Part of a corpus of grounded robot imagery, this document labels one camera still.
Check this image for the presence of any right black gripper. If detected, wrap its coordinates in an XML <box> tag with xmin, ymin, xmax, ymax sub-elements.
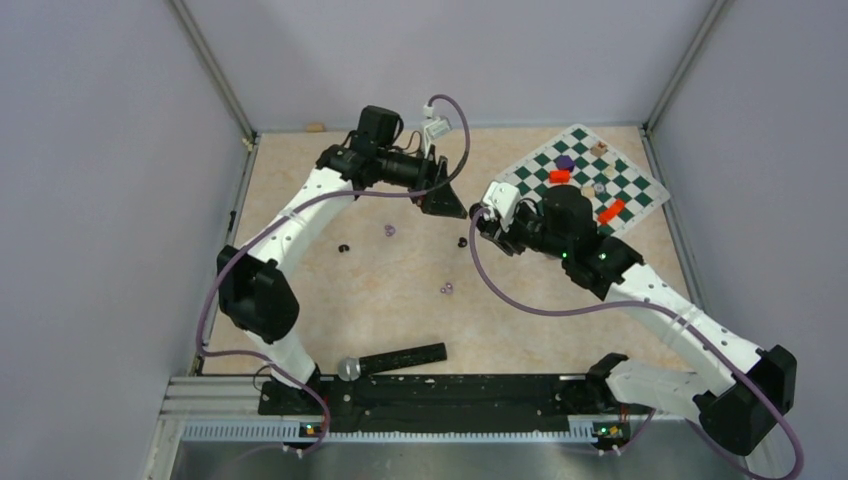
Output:
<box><xmin>482</xmin><ymin>202</ymin><xmax>570</xmax><ymax>260</ymax></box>

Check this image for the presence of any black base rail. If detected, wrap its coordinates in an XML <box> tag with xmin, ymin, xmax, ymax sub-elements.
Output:
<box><xmin>258</xmin><ymin>374</ymin><xmax>604</xmax><ymax>434</ymax></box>

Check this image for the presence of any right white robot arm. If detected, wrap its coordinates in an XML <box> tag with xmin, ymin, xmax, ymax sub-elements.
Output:
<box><xmin>469</xmin><ymin>182</ymin><xmax>798</xmax><ymax>456</ymax></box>

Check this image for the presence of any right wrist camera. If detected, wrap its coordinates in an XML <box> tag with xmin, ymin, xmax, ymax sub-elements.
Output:
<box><xmin>480</xmin><ymin>181</ymin><xmax>522</xmax><ymax>229</ymax></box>

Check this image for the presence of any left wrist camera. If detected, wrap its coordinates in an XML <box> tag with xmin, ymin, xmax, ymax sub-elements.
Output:
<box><xmin>421</xmin><ymin>115</ymin><xmax>452</xmax><ymax>142</ymax></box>

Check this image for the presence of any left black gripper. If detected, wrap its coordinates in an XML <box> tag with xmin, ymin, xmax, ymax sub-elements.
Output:
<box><xmin>375</xmin><ymin>141</ymin><xmax>466</xmax><ymax>217</ymax></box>

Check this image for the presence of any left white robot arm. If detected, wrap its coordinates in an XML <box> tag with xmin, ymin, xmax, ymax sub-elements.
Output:
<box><xmin>217</xmin><ymin>104</ymin><xmax>470</xmax><ymax>414</ymax></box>

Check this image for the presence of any purple block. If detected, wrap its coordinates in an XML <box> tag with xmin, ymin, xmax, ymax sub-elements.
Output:
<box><xmin>554</xmin><ymin>155</ymin><xmax>576</xmax><ymax>172</ymax></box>

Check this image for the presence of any red block upper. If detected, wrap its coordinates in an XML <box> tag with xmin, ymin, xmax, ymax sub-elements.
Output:
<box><xmin>548</xmin><ymin>170</ymin><xmax>571</xmax><ymax>185</ymax></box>

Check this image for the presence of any small wooden cube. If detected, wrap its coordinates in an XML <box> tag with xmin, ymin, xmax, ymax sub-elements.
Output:
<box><xmin>590</xmin><ymin>141</ymin><xmax>608</xmax><ymax>157</ymax></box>

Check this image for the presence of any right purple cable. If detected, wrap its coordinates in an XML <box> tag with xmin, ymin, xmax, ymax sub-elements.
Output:
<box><xmin>468</xmin><ymin>206</ymin><xmax>806</xmax><ymax>480</ymax></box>

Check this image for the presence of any cork stopper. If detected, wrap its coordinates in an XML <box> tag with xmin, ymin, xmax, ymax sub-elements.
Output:
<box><xmin>305</xmin><ymin>123</ymin><xmax>326</xmax><ymax>133</ymax></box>

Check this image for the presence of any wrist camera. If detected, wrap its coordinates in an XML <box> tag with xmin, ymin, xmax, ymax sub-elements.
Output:
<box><xmin>421</xmin><ymin>115</ymin><xmax>452</xmax><ymax>142</ymax></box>
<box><xmin>480</xmin><ymin>181</ymin><xmax>522</xmax><ymax>229</ymax></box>

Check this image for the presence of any green white chessboard mat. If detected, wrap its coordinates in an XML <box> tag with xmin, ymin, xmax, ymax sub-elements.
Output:
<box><xmin>495</xmin><ymin>124</ymin><xmax>670</xmax><ymax>236</ymax></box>

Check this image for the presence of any purple cable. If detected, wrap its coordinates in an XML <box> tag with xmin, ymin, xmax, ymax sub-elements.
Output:
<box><xmin>195</xmin><ymin>93</ymin><xmax>472</xmax><ymax>458</ymax></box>
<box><xmin>468</xmin><ymin>206</ymin><xmax>806</xmax><ymax>480</ymax></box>

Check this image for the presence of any red block lower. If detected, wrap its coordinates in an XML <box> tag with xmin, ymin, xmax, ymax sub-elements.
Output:
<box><xmin>597</xmin><ymin>199</ymin><xmax>626</xmax><ymax>225</ymax></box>

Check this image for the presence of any black microphone silver head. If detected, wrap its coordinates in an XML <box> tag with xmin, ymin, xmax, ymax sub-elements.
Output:
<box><xmin>337</xmin><ymin>342</ymin><xmax>447</xmax><ymax>382</ymax></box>

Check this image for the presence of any red block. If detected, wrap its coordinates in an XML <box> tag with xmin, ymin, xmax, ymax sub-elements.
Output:
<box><xmin>597</xmin><ymin>199</ymin><xmax>626</xmax><ymax>225</ymax></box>
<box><xmin>548</xmin><ymin>170</ymin><xmax>571</xmax><ymax>185</ymax></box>

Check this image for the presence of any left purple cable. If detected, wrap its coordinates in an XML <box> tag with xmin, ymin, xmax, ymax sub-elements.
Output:
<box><xmin>195</xmin><ymin>93</ymin><xmax>472</xmax><ymax>458</ymax></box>

